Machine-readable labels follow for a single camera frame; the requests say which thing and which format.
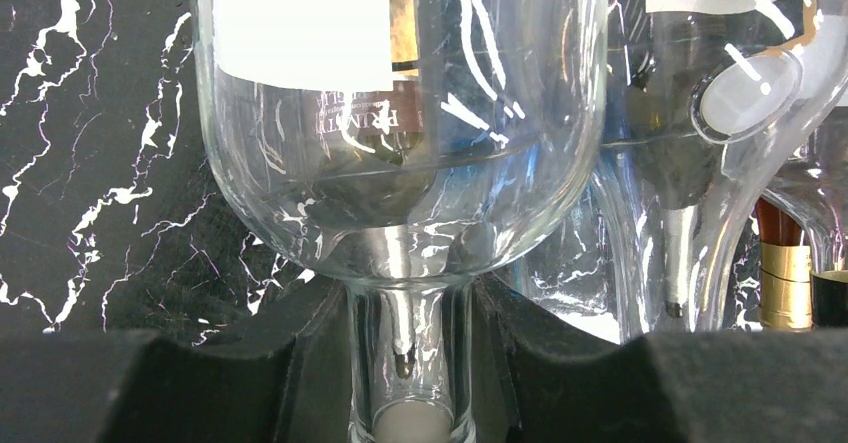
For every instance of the clear round glass bottle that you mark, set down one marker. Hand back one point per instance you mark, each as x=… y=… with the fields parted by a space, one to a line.
x=403 y=147

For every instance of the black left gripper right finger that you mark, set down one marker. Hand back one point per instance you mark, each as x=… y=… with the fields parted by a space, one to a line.
x=539 y=379

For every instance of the clear bottle gold label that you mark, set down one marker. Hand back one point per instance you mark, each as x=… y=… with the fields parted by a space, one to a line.
x=706 y=99

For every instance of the dark bottle gold foil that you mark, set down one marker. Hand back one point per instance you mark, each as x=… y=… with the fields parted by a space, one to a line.
x=785 y=287

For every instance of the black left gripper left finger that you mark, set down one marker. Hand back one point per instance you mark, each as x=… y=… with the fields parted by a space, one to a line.
x=280 y=376

